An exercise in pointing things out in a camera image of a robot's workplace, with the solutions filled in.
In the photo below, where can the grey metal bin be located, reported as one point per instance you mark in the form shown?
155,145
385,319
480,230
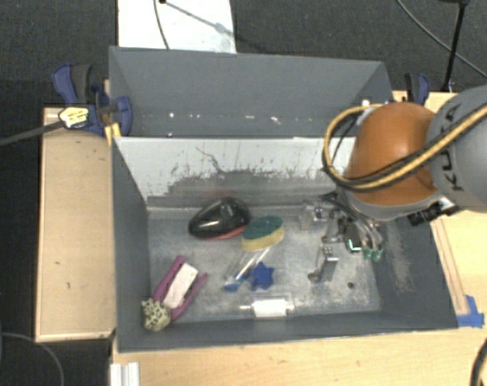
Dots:
243,95

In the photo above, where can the purple and white hand tool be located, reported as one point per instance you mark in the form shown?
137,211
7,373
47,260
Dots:
179,286

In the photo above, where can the pale wood flat board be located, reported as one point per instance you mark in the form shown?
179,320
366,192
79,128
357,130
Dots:
76,223

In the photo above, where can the spotted cream toy animal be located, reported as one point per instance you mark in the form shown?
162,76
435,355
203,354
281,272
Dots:
156,315

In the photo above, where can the blue star-shaped toy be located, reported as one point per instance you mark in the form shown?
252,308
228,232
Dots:
263,276

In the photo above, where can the clear pen with blue tip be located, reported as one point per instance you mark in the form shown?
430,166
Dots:
245,269

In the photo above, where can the black and red computer mouse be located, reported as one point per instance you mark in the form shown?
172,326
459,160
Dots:
217,219

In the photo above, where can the black cylinder on white bracket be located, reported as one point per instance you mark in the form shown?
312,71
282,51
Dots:
428,212

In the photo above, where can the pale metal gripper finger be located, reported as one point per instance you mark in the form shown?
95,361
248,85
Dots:
327,264
318,213

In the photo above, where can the green and yellow sponge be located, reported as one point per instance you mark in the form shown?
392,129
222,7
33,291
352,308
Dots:
263,231

